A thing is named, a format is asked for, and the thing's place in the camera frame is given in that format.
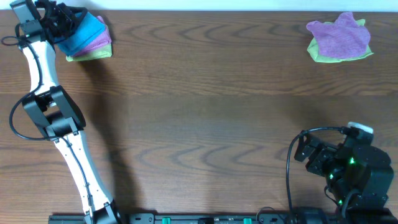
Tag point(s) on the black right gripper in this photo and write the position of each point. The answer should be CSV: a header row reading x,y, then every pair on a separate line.
x,y
324,151

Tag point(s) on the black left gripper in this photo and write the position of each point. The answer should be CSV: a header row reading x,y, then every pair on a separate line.
x,y
62,20

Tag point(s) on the blue microfibre cloth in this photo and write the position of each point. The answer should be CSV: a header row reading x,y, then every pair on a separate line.
x,y
89,29

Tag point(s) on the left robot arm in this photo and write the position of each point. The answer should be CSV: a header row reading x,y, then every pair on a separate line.
x,y
56,116

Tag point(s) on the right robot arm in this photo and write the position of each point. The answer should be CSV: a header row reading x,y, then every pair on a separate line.
x,y
357,174

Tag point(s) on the folded purple cloth left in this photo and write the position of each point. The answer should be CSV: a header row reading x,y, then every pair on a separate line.
x,y
100,41

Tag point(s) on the folded green cloth left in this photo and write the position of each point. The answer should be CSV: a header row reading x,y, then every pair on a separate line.
x,y
102,52

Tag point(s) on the crumpled green cloth right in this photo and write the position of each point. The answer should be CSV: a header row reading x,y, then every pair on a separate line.
x,y
317,56

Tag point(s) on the crumpled purple cloth right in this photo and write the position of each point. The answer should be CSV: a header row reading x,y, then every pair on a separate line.
x,y
340,37

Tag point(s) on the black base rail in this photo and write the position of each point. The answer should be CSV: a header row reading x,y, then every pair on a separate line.
x,y
265,218

